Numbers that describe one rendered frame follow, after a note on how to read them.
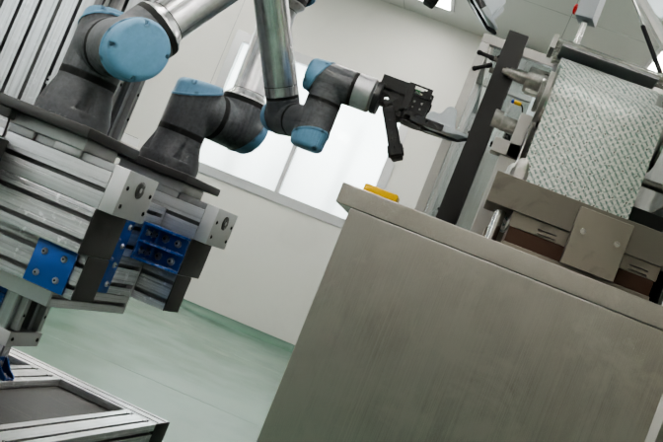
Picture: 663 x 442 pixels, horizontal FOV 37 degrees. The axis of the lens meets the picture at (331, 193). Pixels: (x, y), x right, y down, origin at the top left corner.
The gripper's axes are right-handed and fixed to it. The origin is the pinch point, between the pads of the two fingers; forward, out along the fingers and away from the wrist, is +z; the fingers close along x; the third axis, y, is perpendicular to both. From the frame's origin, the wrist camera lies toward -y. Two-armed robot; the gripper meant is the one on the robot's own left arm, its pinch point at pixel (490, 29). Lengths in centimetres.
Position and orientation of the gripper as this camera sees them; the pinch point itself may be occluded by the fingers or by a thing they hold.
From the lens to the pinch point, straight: 224.7
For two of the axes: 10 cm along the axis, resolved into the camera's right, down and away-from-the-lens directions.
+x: 1.1, 1.1, 9.9
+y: 8.8, -4.8, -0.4
